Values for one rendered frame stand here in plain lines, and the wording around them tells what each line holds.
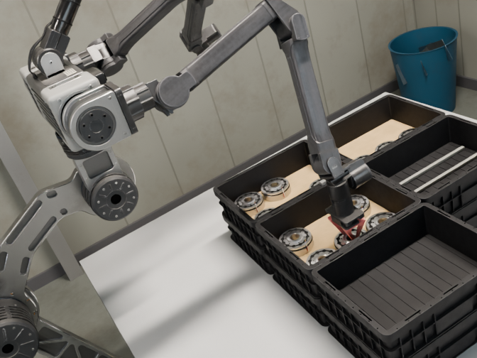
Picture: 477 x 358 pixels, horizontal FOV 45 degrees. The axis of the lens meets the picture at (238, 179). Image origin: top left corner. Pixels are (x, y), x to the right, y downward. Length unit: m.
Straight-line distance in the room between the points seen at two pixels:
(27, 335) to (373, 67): 3.18
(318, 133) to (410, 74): 2.33
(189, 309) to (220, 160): 1.98
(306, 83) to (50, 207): 0.83
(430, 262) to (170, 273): 0.90
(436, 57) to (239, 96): 1.23
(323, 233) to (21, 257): 0.91
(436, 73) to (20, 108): 2.47
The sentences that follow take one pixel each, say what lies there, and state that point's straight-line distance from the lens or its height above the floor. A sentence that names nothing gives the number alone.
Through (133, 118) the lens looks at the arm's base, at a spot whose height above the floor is 1.43.
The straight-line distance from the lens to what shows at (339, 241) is 1.70.
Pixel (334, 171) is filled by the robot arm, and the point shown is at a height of 1.11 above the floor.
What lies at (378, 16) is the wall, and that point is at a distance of 4.25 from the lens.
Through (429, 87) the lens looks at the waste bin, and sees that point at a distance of 3.87.
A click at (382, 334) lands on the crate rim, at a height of 0.93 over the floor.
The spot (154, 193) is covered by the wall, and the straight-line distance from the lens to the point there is 3.61.
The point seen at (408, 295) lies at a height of 0.83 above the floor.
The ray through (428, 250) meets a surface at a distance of 1.67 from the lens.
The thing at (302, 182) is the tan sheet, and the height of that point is 0.83.
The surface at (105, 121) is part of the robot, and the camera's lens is 1.36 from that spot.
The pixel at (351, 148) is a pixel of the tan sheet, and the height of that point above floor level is 0.83.
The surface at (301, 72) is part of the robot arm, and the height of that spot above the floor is 1.35.
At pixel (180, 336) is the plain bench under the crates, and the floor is 0.70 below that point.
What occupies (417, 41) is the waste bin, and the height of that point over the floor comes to 0.42.
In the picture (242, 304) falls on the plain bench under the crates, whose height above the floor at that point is 0.70.
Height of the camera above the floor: 1.93
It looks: 30 degrees down
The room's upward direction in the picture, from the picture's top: 18 degrees counter-clockwise
